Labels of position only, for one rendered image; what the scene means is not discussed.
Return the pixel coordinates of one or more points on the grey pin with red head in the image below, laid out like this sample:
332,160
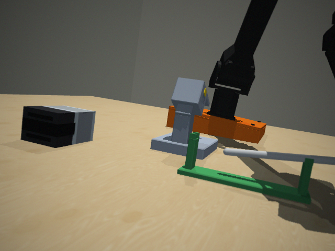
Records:
279,156

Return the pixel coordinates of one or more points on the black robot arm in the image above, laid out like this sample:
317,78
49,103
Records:
236,66

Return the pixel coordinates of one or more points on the green u-shaped rack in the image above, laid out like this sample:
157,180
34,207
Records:
300,194

